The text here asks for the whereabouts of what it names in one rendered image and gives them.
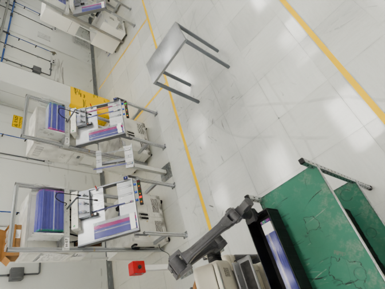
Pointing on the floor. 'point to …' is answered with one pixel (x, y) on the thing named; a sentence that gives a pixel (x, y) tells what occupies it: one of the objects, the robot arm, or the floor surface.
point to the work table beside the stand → (175, 44)
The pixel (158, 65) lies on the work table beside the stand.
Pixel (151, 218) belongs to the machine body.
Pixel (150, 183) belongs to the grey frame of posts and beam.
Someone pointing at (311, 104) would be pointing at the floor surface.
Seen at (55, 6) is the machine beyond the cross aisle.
